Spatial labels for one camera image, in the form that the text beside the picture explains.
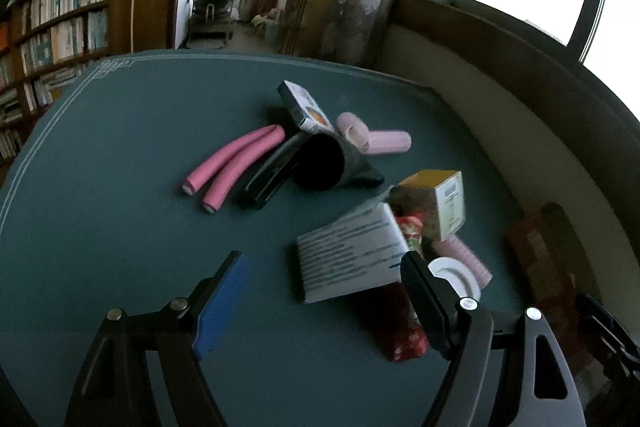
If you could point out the short pink hair roller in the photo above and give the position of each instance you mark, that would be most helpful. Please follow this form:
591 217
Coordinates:
352 132

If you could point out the beige sofa backrest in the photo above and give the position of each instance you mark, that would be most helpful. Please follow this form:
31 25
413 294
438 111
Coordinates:
525 117

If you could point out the black chair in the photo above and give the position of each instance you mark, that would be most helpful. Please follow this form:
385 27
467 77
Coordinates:
210 14

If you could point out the long pink hair roller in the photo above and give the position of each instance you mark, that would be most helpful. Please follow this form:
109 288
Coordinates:
390 143

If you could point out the red patterned pouch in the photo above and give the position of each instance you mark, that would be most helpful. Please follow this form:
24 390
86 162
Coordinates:
405 337

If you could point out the wooden bookshelf with books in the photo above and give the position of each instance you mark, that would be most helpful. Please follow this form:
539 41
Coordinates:
60 32

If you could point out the yellow and white box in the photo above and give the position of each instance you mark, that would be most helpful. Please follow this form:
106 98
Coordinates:
447 207

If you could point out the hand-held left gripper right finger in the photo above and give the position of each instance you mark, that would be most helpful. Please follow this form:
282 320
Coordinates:
425 307

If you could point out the wide pink hair roller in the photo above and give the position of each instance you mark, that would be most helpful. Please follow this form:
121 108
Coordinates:
465 259

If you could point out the black flat case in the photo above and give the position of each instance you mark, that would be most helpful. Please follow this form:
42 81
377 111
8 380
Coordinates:
270 177

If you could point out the red patterned cushion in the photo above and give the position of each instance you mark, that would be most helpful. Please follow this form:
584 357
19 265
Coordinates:
545 257

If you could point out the white round lid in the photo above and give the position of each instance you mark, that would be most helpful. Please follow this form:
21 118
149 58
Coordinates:
450 272

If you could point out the pink foam curler rod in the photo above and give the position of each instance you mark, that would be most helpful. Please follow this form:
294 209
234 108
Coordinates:
225 154
235 177

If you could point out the white printed box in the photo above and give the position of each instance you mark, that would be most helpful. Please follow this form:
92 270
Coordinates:
345 252

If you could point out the blue and white box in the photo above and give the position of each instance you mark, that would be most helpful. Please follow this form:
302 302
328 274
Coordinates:
307 107

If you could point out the black cloth pouch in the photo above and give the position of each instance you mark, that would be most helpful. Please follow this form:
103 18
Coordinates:
320 162

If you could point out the green desktop mat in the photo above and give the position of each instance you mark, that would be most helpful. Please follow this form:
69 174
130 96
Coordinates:
125 132

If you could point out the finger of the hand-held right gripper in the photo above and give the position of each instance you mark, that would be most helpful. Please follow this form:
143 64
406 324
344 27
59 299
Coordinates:
600 319

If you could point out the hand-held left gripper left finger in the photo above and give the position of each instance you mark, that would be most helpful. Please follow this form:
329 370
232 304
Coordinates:
222 302

